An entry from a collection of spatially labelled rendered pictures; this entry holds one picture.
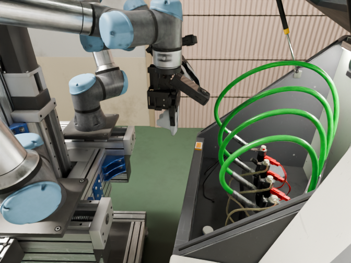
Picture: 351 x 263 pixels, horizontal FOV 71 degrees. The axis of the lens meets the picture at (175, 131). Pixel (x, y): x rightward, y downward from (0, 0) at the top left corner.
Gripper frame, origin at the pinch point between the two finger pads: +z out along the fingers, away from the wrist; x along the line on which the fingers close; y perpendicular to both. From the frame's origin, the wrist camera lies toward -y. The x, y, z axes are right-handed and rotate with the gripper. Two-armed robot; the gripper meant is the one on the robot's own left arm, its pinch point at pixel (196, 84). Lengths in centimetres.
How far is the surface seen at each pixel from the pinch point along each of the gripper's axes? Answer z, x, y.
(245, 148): 21.7, 22.8, -8.0
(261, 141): 22.2, 22.6, -12.1
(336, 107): 30.7, -5.2, -29.8
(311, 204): 35.7, 31.2, -14.8
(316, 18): -1, -230, -73
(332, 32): 21, -241, -79
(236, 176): 30.4, 11.9, 2.5
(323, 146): 34.0, 10.5, -21.4
